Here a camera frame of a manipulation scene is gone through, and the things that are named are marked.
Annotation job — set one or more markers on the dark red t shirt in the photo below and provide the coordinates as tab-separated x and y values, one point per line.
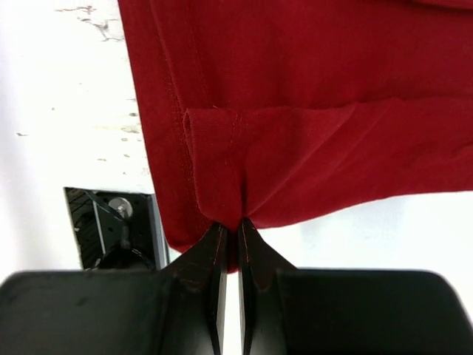
282	111

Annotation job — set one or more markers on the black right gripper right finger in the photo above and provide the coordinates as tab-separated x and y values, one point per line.
261	314

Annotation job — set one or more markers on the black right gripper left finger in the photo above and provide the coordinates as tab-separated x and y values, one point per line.
195	310

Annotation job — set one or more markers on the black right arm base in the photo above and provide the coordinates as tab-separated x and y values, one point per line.
117	230

